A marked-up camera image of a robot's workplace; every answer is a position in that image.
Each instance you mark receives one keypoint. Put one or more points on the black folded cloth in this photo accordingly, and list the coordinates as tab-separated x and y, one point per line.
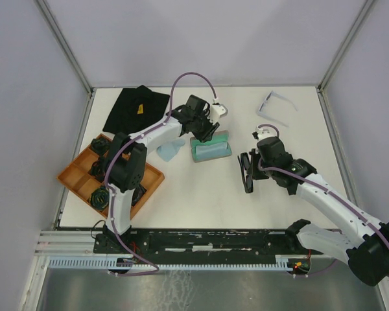
136	109

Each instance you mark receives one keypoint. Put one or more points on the blue cleaning cloth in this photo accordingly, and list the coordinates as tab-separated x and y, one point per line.
204	152

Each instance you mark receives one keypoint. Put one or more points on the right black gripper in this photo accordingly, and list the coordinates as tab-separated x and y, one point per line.
251	170

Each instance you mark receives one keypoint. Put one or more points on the black sunglasses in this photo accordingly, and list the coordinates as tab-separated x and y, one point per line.
247	179

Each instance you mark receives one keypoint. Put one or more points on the left aluminium frame post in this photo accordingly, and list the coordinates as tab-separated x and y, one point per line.
51	21

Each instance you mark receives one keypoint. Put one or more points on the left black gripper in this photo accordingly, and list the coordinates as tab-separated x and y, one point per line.
207	135

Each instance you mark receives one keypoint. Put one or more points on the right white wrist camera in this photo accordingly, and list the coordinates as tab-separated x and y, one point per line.
264	132

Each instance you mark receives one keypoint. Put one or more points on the white slotted cable duct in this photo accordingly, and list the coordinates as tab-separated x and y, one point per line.
180	261

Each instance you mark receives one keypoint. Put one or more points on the grey glasses case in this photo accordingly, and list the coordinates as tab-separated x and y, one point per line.
218	137

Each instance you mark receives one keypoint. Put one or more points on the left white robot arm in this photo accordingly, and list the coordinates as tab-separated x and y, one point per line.
126	159

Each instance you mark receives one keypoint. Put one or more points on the black coiled item in tray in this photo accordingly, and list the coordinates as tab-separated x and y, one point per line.
99	199

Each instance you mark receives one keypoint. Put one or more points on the black item in tray middle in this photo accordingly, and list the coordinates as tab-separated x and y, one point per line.
97	169

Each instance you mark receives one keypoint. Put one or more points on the lavender sunglasses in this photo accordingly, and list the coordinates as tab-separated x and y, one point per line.
274	108

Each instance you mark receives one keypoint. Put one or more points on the orange divided tray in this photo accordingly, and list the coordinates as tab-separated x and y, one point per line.
77	179

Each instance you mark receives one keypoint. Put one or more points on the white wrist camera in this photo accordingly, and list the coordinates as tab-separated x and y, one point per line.
264	132
217	111

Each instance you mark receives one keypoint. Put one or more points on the black item in tray rear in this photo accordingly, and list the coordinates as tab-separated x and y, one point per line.
100	145

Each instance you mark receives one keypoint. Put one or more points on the aluminium frame post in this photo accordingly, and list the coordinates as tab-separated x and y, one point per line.
345	45
51	21

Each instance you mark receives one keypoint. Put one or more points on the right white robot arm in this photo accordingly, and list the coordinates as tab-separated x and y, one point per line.
361	240

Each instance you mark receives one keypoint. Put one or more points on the right aluminium frame post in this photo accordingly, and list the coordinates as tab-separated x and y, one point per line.
345	45

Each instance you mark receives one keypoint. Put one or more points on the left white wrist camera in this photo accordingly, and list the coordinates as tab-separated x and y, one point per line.
217	111

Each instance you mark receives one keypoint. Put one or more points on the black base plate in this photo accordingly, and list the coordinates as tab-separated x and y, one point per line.
162	243

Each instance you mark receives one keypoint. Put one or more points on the black round item in tray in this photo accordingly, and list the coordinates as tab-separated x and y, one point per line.
138	193

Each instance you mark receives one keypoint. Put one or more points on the crumpled blue cloth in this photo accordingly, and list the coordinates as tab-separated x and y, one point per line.
168	150

